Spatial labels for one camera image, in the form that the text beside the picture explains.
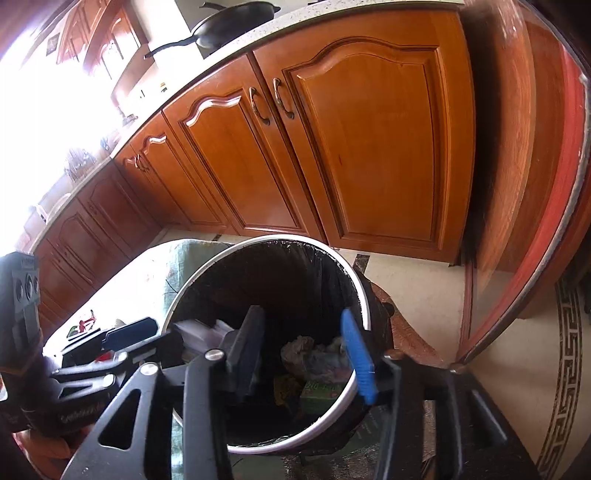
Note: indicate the white crumpled paper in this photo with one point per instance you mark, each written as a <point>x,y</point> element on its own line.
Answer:
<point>203,334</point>

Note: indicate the yellow snack wrapper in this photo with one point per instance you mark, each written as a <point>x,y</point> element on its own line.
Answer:
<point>285,390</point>

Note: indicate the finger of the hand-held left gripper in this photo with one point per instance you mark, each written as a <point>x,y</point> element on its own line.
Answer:
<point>92,385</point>
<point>131,330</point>

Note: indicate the green printed carton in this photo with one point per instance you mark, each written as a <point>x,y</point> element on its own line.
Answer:
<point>325,394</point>

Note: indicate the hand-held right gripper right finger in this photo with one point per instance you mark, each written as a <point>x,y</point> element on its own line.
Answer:
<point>359,357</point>

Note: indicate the red-edged wooden panel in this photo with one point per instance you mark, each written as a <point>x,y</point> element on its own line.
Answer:
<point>545,184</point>

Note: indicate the large wooden cabinet door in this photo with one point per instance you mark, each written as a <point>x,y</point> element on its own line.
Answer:
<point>369,138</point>

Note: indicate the small red object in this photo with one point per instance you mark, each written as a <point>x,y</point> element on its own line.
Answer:
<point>85,324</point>

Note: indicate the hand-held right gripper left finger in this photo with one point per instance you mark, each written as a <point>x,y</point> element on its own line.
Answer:
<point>249,344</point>

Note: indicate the green patterned cloth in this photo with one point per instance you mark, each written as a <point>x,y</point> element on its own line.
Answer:
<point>194,267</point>

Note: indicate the wooden wall cabinet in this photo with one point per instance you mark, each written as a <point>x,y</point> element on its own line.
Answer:
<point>99,32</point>

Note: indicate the crumpled clear plastic bag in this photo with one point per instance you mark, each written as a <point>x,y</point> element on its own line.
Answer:
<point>318,355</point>

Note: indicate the round white-rimmed trash bin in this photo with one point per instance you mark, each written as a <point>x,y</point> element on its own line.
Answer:
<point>295,277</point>

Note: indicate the black frying pan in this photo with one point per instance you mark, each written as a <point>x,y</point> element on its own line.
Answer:
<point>231,23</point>

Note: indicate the dark wooden cabinet door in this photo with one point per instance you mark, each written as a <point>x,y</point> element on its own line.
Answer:
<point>106,230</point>

